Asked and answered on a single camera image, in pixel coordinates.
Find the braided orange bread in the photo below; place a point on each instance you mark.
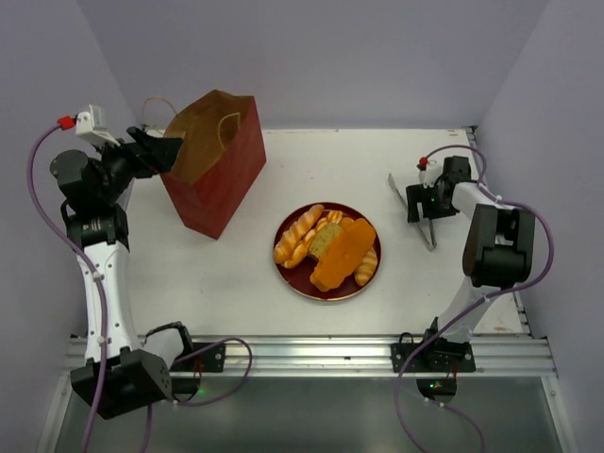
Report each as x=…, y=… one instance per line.
x=302, y=248

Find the herb bread slice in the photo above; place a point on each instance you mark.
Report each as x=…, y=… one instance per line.
x=323, y=239

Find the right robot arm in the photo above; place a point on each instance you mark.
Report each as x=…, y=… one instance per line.
x=497, y=253

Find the white-rimmed round bread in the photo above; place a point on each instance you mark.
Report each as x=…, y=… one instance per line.
x=344, y=255

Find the aluminium mounting rail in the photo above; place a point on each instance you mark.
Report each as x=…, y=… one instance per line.
x=496, y=356

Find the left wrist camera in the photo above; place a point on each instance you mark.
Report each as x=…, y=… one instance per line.
x=90, y=125

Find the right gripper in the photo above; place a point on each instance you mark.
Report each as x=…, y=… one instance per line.
x=417, y=203

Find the ridged golden bread roll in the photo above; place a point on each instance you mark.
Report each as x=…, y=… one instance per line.
x=365, y=271

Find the metal tongs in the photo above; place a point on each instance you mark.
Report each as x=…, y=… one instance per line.
x=425, y=230

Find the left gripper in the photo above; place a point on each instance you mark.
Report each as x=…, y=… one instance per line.
x=149, y=155

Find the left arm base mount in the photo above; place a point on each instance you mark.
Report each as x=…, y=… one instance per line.
x=201, y=357

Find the long golden bread loaf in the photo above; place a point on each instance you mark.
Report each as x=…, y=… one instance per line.
x=293, y=235

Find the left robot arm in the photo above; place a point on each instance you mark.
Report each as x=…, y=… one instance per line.
x=122, y=372

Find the red brown paper bag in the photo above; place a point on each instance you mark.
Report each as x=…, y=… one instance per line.
x=221, y=156

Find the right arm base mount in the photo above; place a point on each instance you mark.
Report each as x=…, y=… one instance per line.
x=441, y=356

